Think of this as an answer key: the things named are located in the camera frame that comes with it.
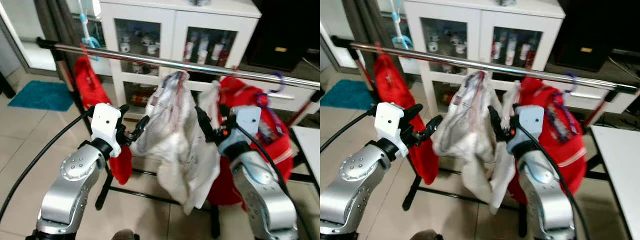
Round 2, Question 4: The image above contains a purple hanger hook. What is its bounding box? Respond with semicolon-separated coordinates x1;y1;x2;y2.
267;71;286;95
565;71;581;95

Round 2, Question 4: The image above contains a light blue plastic hanger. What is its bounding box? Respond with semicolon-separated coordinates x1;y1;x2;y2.
391;0;414;51
77;0;102;62

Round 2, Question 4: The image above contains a white printed T-shirt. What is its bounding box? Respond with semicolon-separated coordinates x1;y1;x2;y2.
131;70;221;216
432;70;518;216

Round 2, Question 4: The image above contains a plain red garment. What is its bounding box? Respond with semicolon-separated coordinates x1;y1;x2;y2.
374;54;440;186
74;55;133;186

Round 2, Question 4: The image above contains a red garment with white stripes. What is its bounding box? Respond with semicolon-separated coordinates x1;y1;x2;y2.
507;76;588;206
207;76;295;208

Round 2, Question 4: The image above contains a teal floor mat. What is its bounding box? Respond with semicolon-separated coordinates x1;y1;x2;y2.
320;79;371;110
7;80;75;112

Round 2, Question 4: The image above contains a dark robot foot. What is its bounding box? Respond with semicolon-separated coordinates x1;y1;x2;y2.
111;229;141;240
410;229;443;240

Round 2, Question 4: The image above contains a white glass-door cabinet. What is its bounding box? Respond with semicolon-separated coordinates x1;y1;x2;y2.
402;0;626;118
99;0;296;121

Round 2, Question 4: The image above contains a dark curtain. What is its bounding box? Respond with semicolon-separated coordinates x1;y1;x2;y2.
345;0;396;51
35;0;101;76

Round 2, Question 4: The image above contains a black box with gold label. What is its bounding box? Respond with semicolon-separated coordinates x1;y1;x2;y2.
547;0;640;71
245;0;321;71

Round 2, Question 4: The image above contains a white framed door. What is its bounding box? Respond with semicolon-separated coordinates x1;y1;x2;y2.
0;0;57;72
320;0;357;68

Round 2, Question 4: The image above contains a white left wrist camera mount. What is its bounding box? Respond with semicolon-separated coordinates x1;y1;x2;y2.
91;103;123;158
374;102;408;158

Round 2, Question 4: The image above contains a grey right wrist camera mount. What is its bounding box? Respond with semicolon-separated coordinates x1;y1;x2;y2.
505;105;545;153
217;105;262;156

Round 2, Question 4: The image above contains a purple patterned lanyard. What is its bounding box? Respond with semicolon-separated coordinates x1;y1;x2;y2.
547;95;576;143
255;91;286;146

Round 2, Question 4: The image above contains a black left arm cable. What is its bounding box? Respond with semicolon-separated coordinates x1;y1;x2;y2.
320;110;376;153
0;107;96;221

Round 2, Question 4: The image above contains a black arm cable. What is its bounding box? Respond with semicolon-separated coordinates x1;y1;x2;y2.
516;125;592;240
0;107;96;221
234;124;315;240
320;110;376;153

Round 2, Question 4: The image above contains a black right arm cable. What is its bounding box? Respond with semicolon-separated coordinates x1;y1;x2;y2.
234;124;315;240
516;125;592;240

